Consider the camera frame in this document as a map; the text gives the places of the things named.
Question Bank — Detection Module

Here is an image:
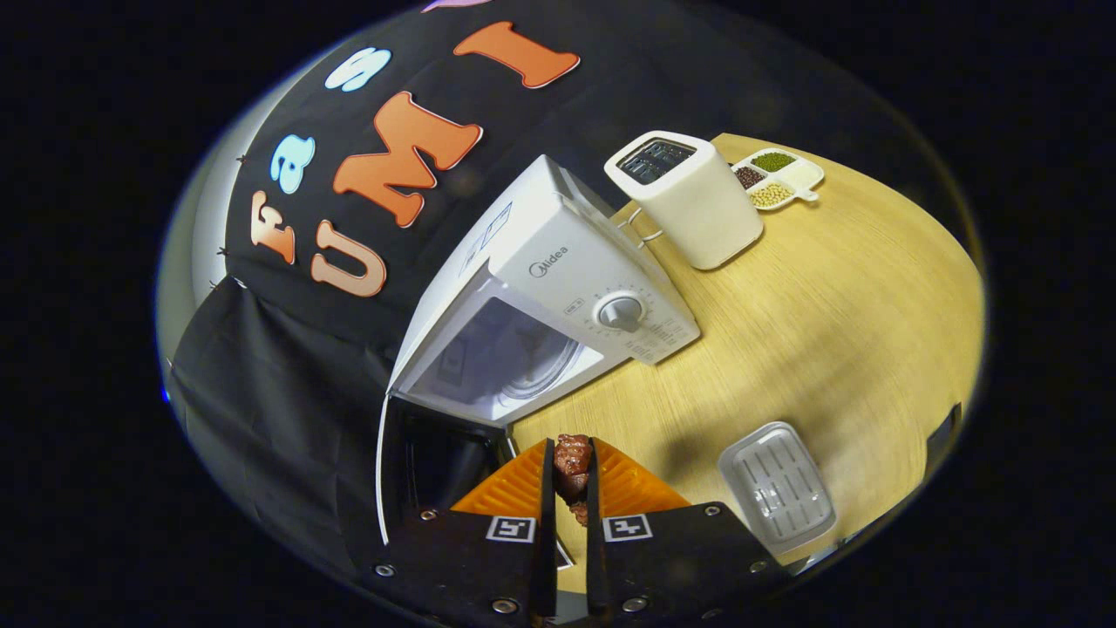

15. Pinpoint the white divided dish of beans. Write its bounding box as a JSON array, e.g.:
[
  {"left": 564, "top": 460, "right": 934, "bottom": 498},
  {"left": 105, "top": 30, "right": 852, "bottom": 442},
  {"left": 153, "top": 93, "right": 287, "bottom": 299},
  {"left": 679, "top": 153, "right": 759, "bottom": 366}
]
[{"left": 731, "top": 148, "right": 825, "bottom": 211}]

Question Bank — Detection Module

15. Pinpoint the white toaster cable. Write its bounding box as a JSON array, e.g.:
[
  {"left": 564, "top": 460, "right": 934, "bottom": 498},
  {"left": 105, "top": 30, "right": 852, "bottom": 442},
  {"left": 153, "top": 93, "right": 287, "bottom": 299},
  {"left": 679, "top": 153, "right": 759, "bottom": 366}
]
[{"left": 621, "top": 208, "right": 665, "bottom": 251}]

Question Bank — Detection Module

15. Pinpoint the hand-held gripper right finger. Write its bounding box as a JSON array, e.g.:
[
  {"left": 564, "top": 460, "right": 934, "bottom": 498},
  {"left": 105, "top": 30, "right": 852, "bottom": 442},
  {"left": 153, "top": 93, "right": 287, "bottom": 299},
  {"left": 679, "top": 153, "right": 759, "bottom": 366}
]
[{"left": 586, "top": 438, "right": 790, "bottom": 625}]

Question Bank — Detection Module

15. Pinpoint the brown roast chicken wing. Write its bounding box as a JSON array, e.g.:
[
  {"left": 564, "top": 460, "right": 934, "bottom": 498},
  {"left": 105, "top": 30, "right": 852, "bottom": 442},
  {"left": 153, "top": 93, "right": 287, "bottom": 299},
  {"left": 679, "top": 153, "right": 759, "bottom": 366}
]
[{"left": 554, "top": 433, "right": 595, "bottom": 524}]

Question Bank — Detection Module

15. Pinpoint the white toaster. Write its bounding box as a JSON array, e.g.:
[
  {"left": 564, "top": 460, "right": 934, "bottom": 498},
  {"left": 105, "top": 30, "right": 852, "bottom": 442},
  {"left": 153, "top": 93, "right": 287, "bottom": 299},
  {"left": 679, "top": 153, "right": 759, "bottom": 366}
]
[{"left": 604, "top": 131, "right": 766, "bottom": 270}]

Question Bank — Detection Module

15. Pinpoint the white microwave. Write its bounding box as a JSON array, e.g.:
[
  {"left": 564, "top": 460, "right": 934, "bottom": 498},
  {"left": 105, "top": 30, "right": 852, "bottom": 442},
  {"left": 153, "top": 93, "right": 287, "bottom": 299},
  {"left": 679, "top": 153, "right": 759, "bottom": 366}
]
[{"left": 375, "top": 155, "right": 701, "bottom": 546}]

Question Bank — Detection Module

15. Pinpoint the white rectangular ribbed plate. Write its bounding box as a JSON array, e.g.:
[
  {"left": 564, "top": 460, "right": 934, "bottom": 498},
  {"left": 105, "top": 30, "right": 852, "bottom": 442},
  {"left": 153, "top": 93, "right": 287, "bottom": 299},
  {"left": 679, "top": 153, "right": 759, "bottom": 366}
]
[{"left": 718, "top": 422, "right": 838, "bottom": 556}]

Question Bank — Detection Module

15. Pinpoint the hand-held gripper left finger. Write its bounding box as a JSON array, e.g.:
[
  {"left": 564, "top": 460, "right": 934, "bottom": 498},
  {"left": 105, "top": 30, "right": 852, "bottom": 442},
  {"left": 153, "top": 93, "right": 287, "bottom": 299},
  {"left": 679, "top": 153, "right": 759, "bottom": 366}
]
[{"left": 371, "top": 438, "right": 559, "bottom": 625}]

